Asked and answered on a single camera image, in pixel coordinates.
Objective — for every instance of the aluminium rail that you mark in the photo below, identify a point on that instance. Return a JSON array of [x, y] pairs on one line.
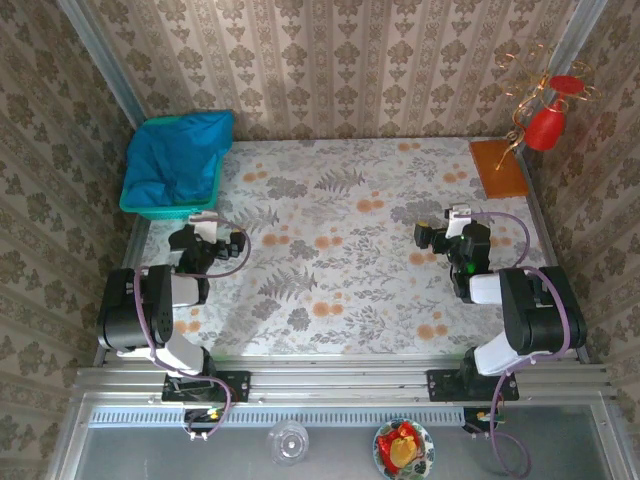
[[340, 382]]

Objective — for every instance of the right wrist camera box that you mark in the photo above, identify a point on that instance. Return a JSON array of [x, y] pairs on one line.
[[456, 225]]

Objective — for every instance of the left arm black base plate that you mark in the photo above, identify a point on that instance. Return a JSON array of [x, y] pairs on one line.
[[237, 386]]

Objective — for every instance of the clear plastic cup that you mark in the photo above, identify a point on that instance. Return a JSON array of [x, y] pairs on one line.
[[287, 442]]

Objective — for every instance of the leaf patterned plate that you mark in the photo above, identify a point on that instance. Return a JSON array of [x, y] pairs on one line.
[[426, 450]]

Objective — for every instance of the red goblet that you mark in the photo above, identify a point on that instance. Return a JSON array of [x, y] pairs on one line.
[[545, 130]]

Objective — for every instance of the orange wooden base board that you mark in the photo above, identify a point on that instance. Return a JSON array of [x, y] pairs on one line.
[[510, 182]]

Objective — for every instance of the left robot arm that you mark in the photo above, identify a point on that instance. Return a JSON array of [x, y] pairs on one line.
[[160, 315]]

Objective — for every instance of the red foil wrapper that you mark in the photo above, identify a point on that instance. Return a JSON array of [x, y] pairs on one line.
[[386, 445]]

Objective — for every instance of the aluminium corner post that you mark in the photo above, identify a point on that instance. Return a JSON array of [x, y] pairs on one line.
[[100, 55], [580, 30]]

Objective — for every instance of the floral tablecloth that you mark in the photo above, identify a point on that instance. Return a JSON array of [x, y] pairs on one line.
[[310, 340]]

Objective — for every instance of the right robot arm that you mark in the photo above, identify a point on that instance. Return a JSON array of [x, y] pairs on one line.
[[530, 310]]

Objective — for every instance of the teal plastic basket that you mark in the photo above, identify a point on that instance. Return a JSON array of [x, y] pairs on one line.
[[170, 213]]

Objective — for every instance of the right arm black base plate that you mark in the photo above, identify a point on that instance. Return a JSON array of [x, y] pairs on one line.
[[440, 385]]

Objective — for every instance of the blue t-shirt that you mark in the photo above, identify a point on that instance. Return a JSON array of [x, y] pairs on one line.
[[170, 160]]

